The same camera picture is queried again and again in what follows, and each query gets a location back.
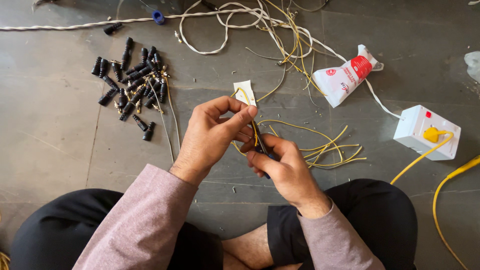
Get person's left hand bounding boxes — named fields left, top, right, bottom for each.
left=169, top=95, right=259, bottom=185

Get person's right hand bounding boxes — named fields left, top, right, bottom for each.
left=240, top=134, right=333, bottom=220

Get blue handled wire cutter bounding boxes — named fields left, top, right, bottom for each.
left=250, top=120, right=277, bottom=180

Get short yellow wire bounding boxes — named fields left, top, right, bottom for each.
left=229, top=87, right=260, bottom=157

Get single black connector cover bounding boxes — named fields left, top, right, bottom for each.
left=132, top=114, right=149, bottom=132
left=142, top=122, right=156, bottom=142
left=103, top=22, right=124, bottom=36

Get small white paper piece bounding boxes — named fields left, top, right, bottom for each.
left=233, top=79, right=258, bottom=107

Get pile of black connector covers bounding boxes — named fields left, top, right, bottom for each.
left=91, top=37, right=169, bottom=121

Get white packet with red label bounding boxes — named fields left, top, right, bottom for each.
left=312, top=44, right=385, bottom=109

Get white socket box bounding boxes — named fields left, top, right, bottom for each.
left=392, top=104, right=462, bottom=161

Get person's legs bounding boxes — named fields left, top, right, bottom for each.
left=9, top=179, right=419, bottom=270

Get clear plastic bag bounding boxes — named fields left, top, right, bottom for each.
left=464, top=50, right=480, bottom=84

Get bundle of cut yellow wires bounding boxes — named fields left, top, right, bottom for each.
left=258, top=119, right=367, bottom=169

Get thin grey wires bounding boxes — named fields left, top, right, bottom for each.
left=145, top=75, right=182, bottom=164

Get white flat cable loop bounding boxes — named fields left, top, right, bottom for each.
left=179, top=0, right=265, bottom=56

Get tangle of yellow wires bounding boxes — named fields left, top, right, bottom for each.
left=245, top=0, right=331, bottom=103

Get yellow plug with cable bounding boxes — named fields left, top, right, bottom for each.
left=390, top=127, right=455, bottom=185

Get yellow tool with cable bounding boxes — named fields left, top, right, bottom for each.
left=432, top=155, right=480, bottom=270

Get white twisted cable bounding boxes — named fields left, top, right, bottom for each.
left=0, top=7, right=405, bottom=121

